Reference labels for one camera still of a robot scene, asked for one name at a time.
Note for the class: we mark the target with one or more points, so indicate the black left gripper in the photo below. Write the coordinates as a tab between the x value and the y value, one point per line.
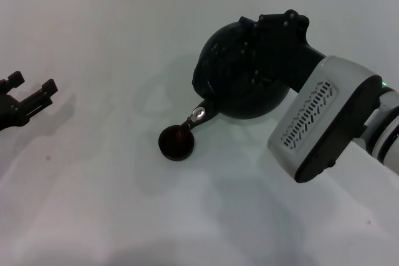
7	110

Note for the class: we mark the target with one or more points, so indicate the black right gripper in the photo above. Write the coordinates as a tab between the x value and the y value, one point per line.
286	45

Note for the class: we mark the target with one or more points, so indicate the dark brown small teacup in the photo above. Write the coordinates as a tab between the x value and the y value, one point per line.
176	144

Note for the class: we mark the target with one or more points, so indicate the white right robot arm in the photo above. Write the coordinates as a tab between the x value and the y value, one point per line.
388	129

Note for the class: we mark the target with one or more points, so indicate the white vented wrist housing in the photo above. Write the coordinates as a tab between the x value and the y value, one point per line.
324	116

